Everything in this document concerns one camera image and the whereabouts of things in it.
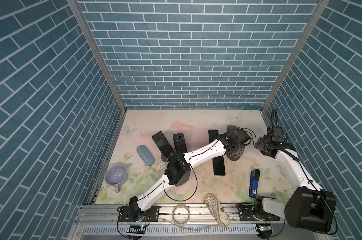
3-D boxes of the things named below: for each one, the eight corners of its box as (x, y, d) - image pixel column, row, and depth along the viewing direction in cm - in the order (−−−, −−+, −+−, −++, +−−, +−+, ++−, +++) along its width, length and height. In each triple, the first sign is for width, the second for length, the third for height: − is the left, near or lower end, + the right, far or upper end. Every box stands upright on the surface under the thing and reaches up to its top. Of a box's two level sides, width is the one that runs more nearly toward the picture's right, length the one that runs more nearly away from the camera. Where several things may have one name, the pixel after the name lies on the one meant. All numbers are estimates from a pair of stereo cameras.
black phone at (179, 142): (176, 155, 97) (175, 144, 86) (174, 146, 102) (173, 133, 91) (185, 153, 98) (185, 142, 87) (183, 144, 103) (182, 132, 92)
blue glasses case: (148, 168, 91) (147, 166, 90) (135, 149, 100) (135, 147, 98) (156, 162, 94) (156, 160, 92) (143, 144, 102) (143, 142, 101)
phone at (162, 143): (164, 161, 94) (161, 149, 83) (155, 148, 100) (151, 135, 89) (173, 155, 97) (171, 143, 86) (164, 143, 103) (161, 130, 92)
